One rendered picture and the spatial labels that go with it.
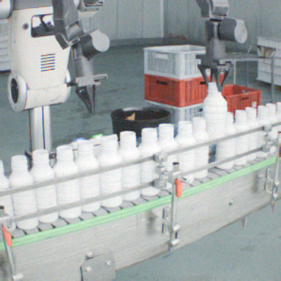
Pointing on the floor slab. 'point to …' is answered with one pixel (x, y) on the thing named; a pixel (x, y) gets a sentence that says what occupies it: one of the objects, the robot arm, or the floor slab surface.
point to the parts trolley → (248, 69)
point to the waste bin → (142, 117)
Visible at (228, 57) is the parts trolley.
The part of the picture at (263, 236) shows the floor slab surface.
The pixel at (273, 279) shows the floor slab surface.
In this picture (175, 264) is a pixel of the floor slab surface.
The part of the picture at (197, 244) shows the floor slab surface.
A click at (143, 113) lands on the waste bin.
